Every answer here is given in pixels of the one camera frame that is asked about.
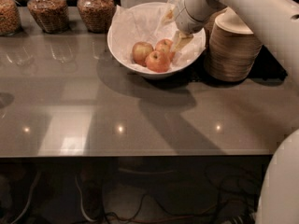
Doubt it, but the stack of paper bowls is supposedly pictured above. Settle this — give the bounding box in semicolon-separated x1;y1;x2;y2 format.
204;7;262;82
205;8;226;44

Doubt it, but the front stack of paper bowls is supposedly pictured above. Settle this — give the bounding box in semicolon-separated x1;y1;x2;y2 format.
204;7;262;82

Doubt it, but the back stack of paper bowls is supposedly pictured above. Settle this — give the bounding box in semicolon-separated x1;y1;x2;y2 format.
205;8;226;44

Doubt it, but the right glass snack jar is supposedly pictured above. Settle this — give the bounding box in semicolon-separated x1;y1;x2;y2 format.
77;0;115;34

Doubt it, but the glass snack jar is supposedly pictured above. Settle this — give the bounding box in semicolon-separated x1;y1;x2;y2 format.
0;0;21;35
27;0;69;34
77;0;115;34

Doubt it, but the white paper bowl liner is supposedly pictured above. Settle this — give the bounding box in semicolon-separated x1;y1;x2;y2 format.
109;0;206;74

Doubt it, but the red yellow apple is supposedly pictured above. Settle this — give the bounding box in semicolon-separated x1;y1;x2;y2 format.
155;38;175;61
132;42;154;66
145;50;170;73

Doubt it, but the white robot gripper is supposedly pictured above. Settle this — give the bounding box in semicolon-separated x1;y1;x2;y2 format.
161;0;225;52

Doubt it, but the back red yellow apple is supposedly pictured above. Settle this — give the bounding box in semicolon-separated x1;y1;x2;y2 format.
155;38;175;61

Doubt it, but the white cable under table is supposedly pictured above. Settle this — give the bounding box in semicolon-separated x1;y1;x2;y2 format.
74;173;96;223

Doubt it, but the left glass snack jar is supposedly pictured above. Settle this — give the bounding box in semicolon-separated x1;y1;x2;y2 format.
0;0;21;35

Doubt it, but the front red yellow apple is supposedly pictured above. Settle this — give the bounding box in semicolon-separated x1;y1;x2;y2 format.
145;50;170;73

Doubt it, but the left red yellow apple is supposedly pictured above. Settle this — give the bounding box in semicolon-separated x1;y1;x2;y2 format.
132;42;154;66

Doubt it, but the white ceramic bowl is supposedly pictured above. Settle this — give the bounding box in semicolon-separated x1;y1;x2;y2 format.
107;2;206;80

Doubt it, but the middle glass snack jar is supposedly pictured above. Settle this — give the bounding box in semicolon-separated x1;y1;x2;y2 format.
27;0;69;34

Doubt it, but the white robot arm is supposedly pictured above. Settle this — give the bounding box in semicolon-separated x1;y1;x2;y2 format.
170;0;299;224

